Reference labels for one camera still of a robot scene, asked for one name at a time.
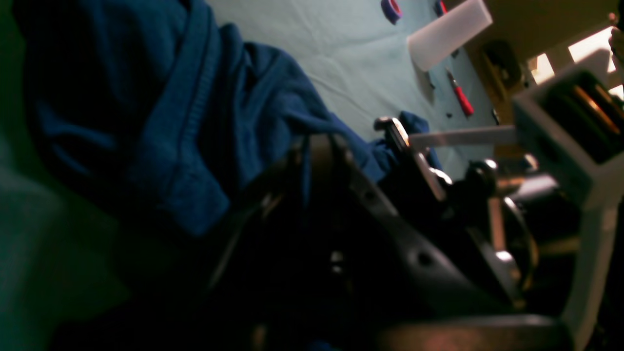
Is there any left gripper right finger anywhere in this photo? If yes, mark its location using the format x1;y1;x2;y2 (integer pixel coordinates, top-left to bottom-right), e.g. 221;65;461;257
312;134;526;312

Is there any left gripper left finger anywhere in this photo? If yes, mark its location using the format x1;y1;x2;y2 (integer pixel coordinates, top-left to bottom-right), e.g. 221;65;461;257
185;141;312;351

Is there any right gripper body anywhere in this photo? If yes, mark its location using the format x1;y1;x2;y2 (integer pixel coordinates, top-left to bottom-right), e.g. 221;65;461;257
374;117;561;293

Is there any blue t-shirt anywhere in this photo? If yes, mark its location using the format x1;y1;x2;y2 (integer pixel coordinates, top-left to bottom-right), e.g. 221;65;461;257
10;0;444;239

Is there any white translucent cup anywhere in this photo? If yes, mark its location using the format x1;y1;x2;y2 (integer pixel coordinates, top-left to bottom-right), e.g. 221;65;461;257
407;0;493;72

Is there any light blue table cloth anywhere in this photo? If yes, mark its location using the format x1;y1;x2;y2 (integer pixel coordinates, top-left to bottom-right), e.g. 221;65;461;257
1;0;492;351

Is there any purple tape roll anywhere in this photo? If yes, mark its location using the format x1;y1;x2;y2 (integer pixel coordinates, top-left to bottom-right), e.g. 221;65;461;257
380;0;403;26

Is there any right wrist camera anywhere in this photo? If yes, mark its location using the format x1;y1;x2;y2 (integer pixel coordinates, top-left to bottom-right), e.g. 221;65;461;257
512;49;623;209

